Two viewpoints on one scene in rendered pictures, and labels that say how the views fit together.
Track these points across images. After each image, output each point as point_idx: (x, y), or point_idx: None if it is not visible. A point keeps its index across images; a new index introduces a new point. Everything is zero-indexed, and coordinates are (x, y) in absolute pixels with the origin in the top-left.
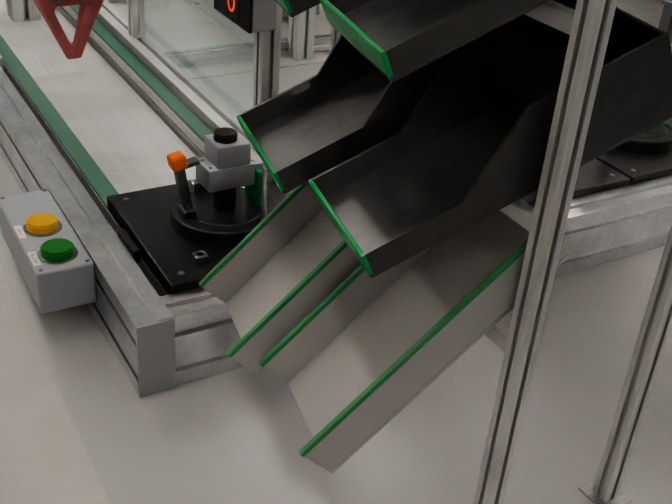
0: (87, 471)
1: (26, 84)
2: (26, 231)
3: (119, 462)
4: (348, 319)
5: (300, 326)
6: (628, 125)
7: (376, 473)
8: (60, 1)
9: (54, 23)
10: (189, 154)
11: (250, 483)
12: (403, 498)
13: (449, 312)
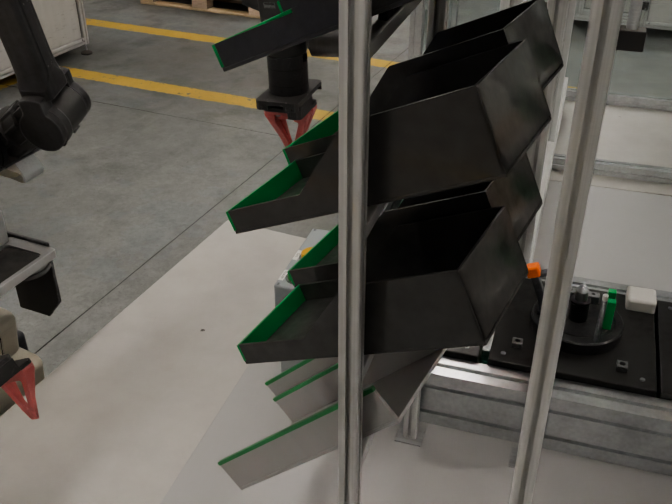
0: (210, 417)
1: None
2: (300, 256)
3: (229, 422)
4: (331, 398)
5: (297, 386)
6: (434, 335)
7: None
8: (278, 115)
9: (276, 128)
10: None
11: (275, 480)
12: None
13: (307, 417)
